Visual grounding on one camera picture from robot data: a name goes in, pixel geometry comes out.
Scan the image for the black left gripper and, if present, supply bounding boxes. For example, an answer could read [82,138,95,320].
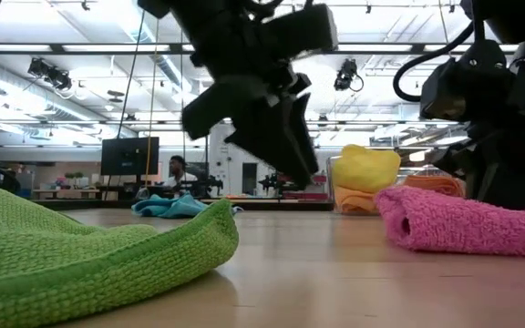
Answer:
[170,0,321,190]

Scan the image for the clear plastic bin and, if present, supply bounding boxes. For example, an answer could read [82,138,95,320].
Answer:
[325,154,468,216]

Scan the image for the yellow microfiber towel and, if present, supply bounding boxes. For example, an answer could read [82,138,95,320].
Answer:
[330,144,403,195]

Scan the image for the orange microfiber towel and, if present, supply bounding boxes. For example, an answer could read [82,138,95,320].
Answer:
[334,185,380,215]
[401,175,468,199]

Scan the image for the pink microfiber towel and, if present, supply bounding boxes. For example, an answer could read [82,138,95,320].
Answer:
[374,184,525,258]

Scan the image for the blue microfiber towel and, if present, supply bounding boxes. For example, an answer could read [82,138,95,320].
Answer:
[130,193,244,219]

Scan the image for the green microfiber towel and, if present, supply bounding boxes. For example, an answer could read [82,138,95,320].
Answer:
[0,180,241,328]

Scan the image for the person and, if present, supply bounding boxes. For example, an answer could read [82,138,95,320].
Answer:
[161,155,200,190]

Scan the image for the black computer monitor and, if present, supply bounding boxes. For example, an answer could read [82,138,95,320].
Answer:
[100,136,160,177]

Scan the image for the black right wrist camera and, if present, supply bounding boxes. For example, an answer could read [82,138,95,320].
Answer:
[419,39,518,122]

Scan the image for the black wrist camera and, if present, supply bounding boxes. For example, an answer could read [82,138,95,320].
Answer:
[262,3,339,55]
[419,39,518,122]

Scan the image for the black overhead camera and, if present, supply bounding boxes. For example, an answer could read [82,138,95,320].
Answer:
[26,56,73,91]
[333,57,365,93]

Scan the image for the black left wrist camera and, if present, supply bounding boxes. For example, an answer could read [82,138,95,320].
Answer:
[262,3,339,55]

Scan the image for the yellow hanging cable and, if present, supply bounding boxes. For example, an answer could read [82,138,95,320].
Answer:
[145,17,161,188]

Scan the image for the black hanging cable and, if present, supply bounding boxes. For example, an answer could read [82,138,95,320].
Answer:
[115,8,149,139]

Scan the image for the black overhead frame beam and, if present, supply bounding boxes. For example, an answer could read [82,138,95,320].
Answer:
[0,42,519,56]

